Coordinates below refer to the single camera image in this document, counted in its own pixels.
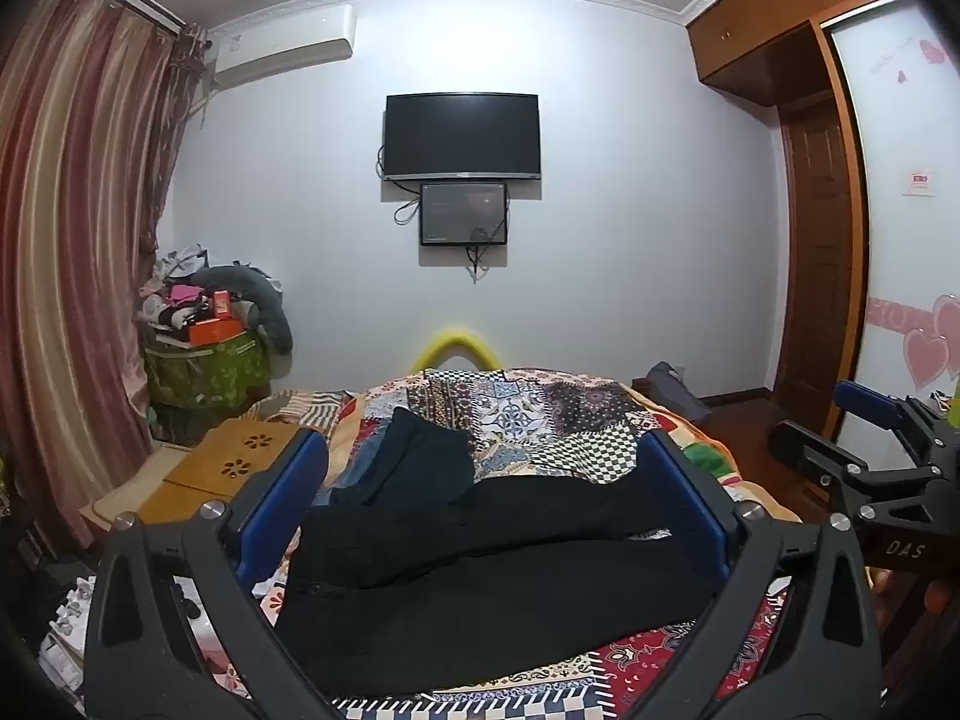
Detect white air conditioner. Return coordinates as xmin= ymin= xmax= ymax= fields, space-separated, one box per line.
xmin=210 ymin=4 xmax=355 ymax=89

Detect black pants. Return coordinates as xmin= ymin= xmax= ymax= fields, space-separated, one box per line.
xmin=281 ymin=457 xmax=732 ymax=698

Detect wooden overhead cabinet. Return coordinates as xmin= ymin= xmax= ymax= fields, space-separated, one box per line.
xmin=686 ymin=0 xmax=908 ymax=98

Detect blue denim jeans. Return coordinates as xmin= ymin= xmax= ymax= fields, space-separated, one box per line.
xmin=319 ymin=420 xmax=391 ymax=507

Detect small black wall monitor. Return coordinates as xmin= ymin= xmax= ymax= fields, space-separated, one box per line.
xmin=418 ymin=181 xmax=511 ymax=247

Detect white sliding wardrobe door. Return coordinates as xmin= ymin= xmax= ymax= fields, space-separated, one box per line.
xmin=821 ymin=0 xmax=960 ymax=451

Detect striped red curtain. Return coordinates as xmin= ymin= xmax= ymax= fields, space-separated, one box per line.
xmin=0 ymin=0 xmax=188 ymax=541

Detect brown wooden door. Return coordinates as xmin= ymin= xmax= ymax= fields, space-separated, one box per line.
xmin=772 ymin=94 xmax=863 ymax=421

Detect pile of mixed clothes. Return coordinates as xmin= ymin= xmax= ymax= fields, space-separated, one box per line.
xmin=139 ymin=244 xmax=218 ymax=331

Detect striped beige cloth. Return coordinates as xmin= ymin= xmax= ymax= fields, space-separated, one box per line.
xmin=244 ymin=388 xmax=357 ymax=436

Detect green storage bag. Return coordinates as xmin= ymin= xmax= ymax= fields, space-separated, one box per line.
xmin=142 ymin=330 xmax=271 ymax=413

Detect orange green fleece blanket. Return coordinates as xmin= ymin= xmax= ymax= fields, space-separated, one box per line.
xmin=652 ymin=405 xmax=796 ymax=526

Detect patchwork printed blanket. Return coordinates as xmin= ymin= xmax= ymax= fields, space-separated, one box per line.
xmin=251 ymin=366 xmax=803 ymax=720

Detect grey blue bag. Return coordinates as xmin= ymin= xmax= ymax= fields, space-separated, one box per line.
xmin=646 ymin=361 xmax=710 ymax=421

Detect dark teal pants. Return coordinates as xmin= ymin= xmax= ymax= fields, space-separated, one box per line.
xmin=371 ymin=406 xmax=477 ymax=511

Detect yellow foam arch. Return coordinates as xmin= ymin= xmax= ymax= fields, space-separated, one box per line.
xmin=409 ymin=326 xmax=500 ymax=376

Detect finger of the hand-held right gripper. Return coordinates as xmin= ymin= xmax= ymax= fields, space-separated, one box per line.
xmin=832 ymin=379 xmax=950 ymax=440
xmin=771 ymin=420 xmax=946 ymax=515

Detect orange box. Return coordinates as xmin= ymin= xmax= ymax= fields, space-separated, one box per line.
xmin=187 ymin=319 xmax=245 ymax=346

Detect black wall television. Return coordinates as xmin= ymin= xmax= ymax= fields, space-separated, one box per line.
xmin=382 ymin=92 xmax=542 ymax=182

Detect wooden folding lap table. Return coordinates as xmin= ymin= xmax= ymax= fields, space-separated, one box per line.
xmin=139 ymin=420 xmax=301 ymax=526

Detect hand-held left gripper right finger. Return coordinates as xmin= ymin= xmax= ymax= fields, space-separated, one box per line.
xmin=622 ymin=427 xmax=882 ymax=720

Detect pink heart sticker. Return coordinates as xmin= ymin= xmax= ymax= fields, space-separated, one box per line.
xmin=900 ymin=292 xmax=960 ymax=391

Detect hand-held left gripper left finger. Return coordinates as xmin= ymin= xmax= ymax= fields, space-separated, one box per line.
xmin=82 ymin=426 xmax=353 ymax=720

